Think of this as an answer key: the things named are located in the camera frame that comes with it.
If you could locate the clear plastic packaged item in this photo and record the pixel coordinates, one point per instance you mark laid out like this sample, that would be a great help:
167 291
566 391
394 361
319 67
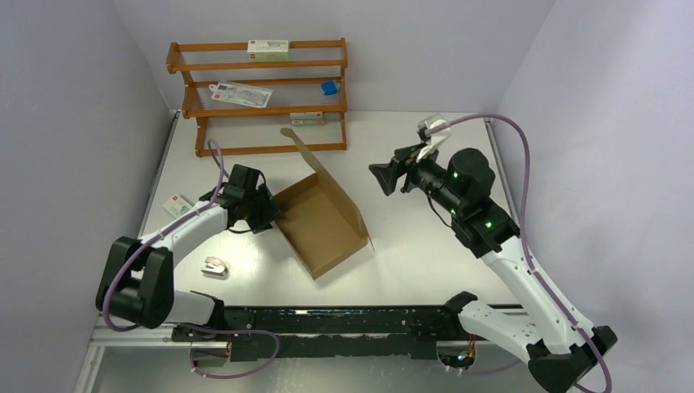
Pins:
240 94

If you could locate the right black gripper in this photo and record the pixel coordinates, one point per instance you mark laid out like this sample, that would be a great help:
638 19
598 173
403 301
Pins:
407 155

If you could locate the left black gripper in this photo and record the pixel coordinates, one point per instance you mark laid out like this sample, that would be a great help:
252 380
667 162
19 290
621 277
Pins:
270 210

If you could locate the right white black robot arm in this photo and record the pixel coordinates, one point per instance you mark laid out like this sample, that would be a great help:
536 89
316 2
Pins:
558 345

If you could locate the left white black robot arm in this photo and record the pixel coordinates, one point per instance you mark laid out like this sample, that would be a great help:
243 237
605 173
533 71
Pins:
137 285

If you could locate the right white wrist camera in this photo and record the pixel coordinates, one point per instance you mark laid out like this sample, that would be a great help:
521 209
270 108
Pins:
433 131

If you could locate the orange wooden shelf rack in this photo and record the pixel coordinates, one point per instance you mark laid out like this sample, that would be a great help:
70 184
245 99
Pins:
296 88

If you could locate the white green product box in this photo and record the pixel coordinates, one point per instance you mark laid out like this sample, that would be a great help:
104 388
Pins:
268 50

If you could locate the brown cardboard box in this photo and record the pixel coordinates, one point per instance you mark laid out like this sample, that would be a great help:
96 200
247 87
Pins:
322 224

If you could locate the small grey product box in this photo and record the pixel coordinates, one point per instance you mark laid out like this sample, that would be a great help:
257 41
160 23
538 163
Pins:
307 118

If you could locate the small blue block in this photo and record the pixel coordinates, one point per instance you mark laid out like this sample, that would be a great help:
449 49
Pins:
330 87

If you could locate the small white red package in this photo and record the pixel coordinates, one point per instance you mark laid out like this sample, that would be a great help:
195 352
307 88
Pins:
213 266

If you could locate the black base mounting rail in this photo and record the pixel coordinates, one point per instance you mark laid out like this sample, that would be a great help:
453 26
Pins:
253 333

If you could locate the small white flat package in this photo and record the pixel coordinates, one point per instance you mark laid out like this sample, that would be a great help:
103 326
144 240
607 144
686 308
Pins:
176 206

